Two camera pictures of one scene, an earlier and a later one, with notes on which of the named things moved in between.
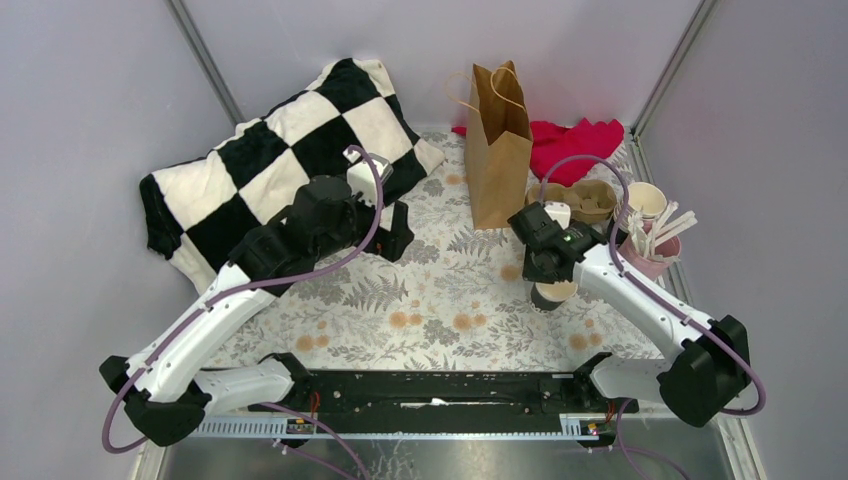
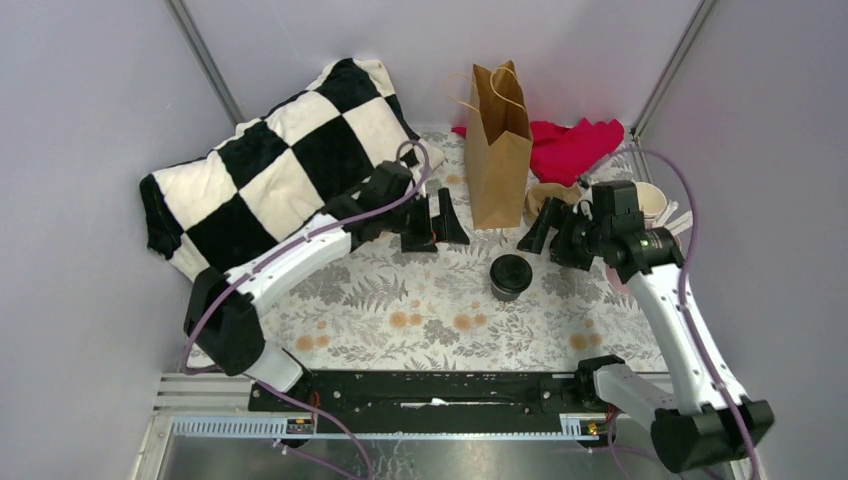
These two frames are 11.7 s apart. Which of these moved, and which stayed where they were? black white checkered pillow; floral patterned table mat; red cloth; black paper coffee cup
Moved: black paper coffee cup
Stayed: floral patterned table mat; red cloth; black white checkered pillow
